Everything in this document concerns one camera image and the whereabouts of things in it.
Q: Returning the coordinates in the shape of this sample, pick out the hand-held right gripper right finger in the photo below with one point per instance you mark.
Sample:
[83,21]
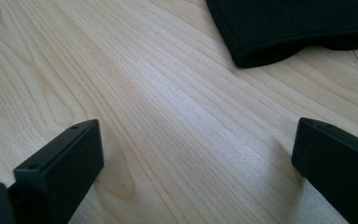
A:
[338,168]

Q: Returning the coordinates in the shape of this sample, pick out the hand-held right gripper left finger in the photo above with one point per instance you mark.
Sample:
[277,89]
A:
[59,174]

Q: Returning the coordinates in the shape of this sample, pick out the black glove with white print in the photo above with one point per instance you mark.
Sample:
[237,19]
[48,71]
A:
[292,28]

